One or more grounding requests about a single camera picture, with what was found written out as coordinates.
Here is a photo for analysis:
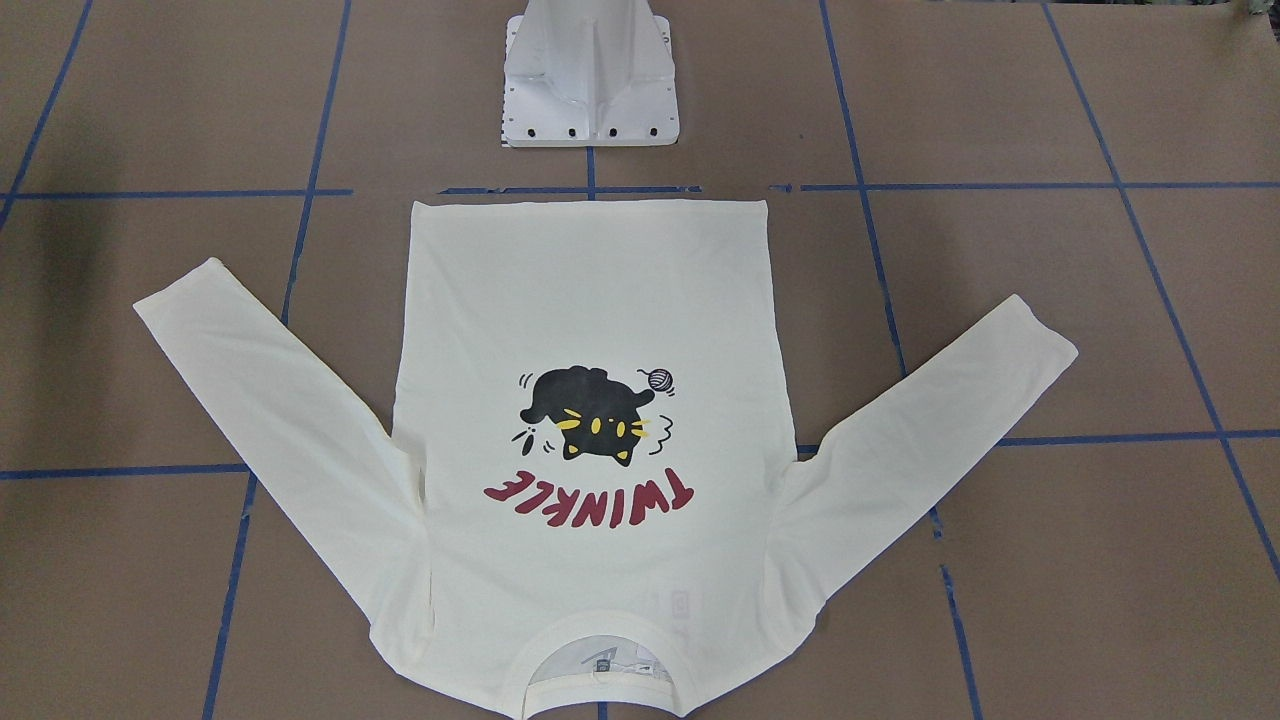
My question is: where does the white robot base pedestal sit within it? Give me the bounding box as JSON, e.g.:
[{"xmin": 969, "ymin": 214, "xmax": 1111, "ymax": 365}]
[{"xmin": 500, "ymin": 1, "xmax": 681, "ymax": 149}]

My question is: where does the cream long-sleeve cat shirt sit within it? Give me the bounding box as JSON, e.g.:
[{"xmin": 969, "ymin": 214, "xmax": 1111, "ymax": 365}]
[{"xmin": 134, "ymin": 200, "xmax": 1076, "ymax": 719}]

